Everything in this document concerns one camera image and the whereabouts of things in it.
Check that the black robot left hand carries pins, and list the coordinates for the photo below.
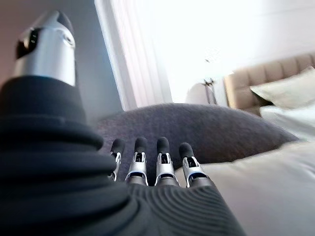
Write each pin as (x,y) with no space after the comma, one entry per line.
(49,172)

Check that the white fringed cushion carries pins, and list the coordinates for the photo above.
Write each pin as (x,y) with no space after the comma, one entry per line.
(265,191)

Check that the dark grey cushion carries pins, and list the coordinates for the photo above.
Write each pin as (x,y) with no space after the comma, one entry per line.
(197,127)

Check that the white sheer curtain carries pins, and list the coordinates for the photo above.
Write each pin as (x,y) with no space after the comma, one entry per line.
(137,61)

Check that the white rounded object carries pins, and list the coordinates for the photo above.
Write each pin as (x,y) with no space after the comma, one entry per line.
(195,94)

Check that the small dark metal stand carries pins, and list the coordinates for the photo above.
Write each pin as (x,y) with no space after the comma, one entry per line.
(209,84)

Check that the beige padded headboard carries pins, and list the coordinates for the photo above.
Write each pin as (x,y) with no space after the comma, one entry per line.
(246,81)

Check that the white bed linen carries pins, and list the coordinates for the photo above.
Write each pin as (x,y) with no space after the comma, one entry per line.
(292,120)

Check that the beige pillow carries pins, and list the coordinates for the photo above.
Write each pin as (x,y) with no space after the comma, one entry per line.
(290,91)

